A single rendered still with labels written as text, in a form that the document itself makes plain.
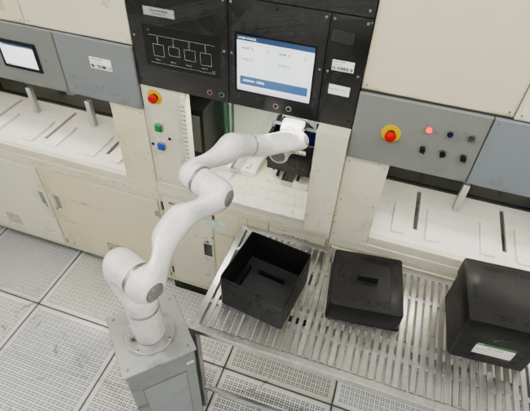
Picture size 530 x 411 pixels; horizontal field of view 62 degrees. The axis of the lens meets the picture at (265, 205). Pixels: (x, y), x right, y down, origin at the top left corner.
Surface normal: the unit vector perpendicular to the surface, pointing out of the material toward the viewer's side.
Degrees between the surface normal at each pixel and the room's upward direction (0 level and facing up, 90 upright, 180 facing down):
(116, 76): 90
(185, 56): 90
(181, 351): 0
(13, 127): 0
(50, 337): 0
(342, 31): 90
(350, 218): 90
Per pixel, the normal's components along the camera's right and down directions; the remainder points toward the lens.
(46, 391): 0.04, -0.72
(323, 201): -0.32, 0.65
